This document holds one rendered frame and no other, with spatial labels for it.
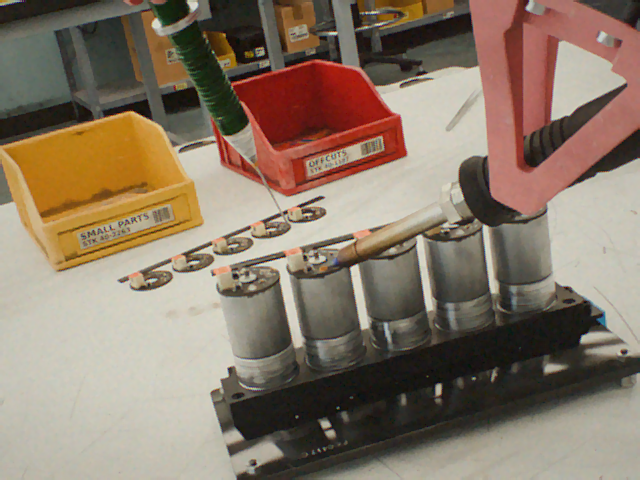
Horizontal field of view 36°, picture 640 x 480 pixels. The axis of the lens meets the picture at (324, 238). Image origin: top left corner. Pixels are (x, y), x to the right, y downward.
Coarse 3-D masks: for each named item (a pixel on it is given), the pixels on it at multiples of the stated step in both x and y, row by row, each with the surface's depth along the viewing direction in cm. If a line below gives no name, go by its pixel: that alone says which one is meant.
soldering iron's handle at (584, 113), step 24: (600, 96) 29; (576, 120) 29; (528, 144) 30; (552, 144) 29; (624, 144) 28; (480, 168) 31; (600, 168) 29; (480, 192) 31; (480, 216) 31; (504, 216) 32
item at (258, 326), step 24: (240, 312) 37; (264, 312) 37; (240, 336) 37; (264, 336) 37; (288, 336) 38; (240, 360) 38; (264, 360) 37; (288, 360) 38; (240, 384) 38; (264, 384) 38
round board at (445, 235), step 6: (474, 222) 39; (480, 222) 39; (462, 228) 38; (468, 228) 38; (474, 228) 38; (480, 228) 38; (426, 234) 38; (432, 234) 38; (438, 234) 38; (444, 234) 38; (450, 234) 38; (456, 234) 38; (462, 234) 38; (468, 234) 38; (438, 240) 38; (444, 240) 38
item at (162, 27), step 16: (176, 0) 30; (160, 16) 30; (176, 16) 30; (192, 16) 30; (160, 32) 30; (176, 32) 30; (192, 32) 31; (176, 48) 31; (192, 48) 31; (208, 48) 31; (192, 64) 31; (208, 64) 31; (192, 80) 32; (208, 80) 31; (224, 80) 32; (208, 96) 32; (224, 96) 32; (224, 112) 32; (240, 112) 32; (224, 128) 32; (240, 128) 33
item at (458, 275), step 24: (432, 240) 38; (456, 240) 38; (480, 240) 38; (432, 264) 39; (456, 264) 38; (480, 264) 38; (432, 288) 39; (456, 288) 38; (480, 288) 39; (456, 312) 39; (480, 312) 39
